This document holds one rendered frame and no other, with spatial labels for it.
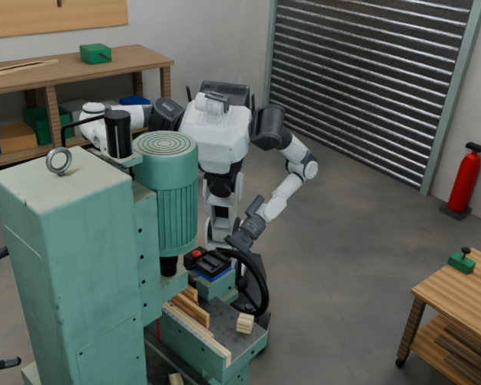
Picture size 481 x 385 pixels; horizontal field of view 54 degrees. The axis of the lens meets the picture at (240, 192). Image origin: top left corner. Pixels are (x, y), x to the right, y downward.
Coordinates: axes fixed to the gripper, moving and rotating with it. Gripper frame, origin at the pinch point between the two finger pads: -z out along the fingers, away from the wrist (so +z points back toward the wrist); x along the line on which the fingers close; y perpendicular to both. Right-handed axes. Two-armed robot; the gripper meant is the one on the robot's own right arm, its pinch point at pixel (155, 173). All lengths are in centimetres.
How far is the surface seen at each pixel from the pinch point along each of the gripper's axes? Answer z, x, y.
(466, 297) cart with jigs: -76, 144, -10
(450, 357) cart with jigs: -79, 160, 20
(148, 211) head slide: -21.0, -17.9, 8.1
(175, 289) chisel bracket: -17.6, 12.7, 29.1
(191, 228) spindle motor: -22.7, -1.3, 8.3
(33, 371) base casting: 4, -4, 70
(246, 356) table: -42, 27, 37
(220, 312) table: -26, 30, 32
